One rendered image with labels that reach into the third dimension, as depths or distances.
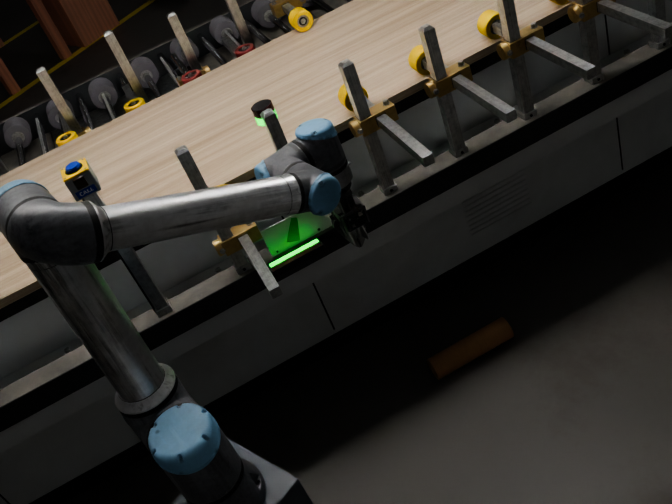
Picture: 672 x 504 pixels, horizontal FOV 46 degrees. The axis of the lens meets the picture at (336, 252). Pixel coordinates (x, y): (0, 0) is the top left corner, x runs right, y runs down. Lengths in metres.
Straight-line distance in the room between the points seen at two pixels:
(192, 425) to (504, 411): 1.19
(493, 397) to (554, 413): 0.21
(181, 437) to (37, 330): 0.95
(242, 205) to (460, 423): 1.30
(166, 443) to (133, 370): 0.17
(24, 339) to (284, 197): 1.21
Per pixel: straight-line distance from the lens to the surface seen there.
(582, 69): 2.25
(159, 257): 2.52
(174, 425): 1.80
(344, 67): 2.20
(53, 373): 2.43
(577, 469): 2.50
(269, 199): 1.64
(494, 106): 2.17
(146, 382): 1.84
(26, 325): 2.59
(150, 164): 2.68
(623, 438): 2.55
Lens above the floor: 2.09
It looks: 38 degrees down
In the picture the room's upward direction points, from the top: 23 degrees counter-clockwise
